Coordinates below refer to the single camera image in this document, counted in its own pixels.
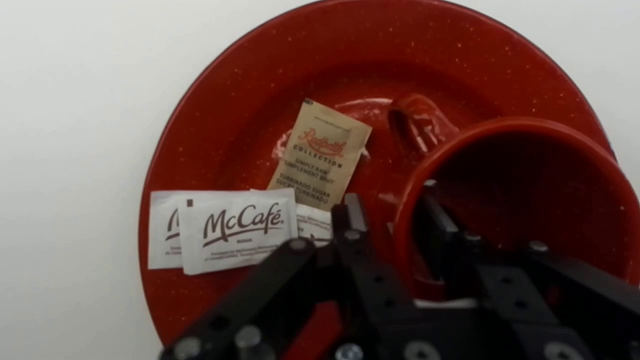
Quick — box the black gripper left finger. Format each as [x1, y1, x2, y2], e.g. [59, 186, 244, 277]
[159, 193, 419, 360]

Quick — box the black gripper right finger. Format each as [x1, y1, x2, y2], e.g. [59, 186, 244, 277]
[416, 194, 640, 360]

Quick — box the red enamel mug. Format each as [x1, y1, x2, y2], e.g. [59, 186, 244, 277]
[387, 94, 640, 299]

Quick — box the red enamel plate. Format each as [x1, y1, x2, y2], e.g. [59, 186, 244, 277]
[138, 0, 617, 349]

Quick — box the white McCafe sugar packet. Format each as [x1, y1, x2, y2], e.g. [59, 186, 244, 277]
[180, 189, 297, 277]

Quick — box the brown sugar packet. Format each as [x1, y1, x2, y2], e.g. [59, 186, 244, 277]
[270, 101, 371, 211]

